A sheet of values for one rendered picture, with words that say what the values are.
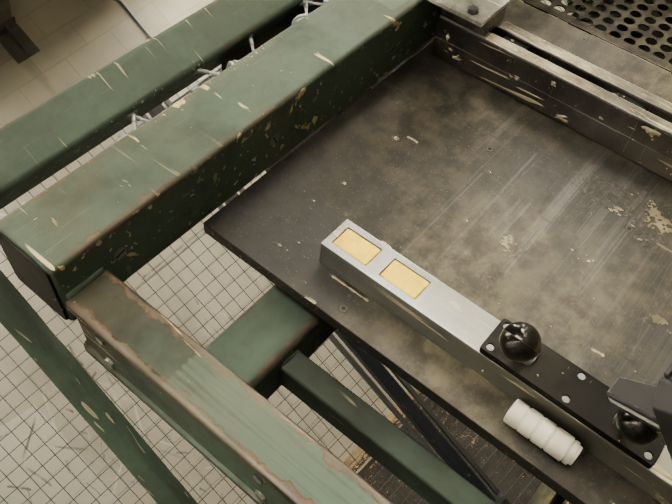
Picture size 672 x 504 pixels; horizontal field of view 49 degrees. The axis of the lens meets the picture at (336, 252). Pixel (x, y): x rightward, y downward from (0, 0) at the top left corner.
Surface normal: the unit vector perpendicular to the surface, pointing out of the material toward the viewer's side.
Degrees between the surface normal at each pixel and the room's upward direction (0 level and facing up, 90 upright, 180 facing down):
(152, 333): 60
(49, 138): 90
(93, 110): 90
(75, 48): 90
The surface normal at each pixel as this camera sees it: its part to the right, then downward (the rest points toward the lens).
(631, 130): -0.64, 0.59
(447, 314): 0.05, -0.60
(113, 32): 0.33, -0.16
